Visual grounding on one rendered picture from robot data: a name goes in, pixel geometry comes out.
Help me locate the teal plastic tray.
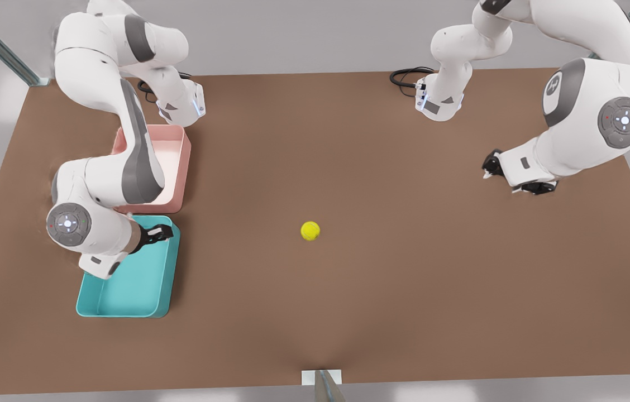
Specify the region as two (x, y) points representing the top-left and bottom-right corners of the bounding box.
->
(75, 215), (182, 319)

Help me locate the pink plastic tray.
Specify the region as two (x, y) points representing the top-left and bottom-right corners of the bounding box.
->
(111, 124), (192, 215)

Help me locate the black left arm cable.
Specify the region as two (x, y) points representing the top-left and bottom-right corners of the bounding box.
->
(389, 66), (437, 99)

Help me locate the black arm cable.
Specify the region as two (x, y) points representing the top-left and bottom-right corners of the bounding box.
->
(389, 66), (437, 99)
(137, 71), (194, 104)

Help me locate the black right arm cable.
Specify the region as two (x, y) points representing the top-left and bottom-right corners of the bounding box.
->
(137, 71), (194, 104)

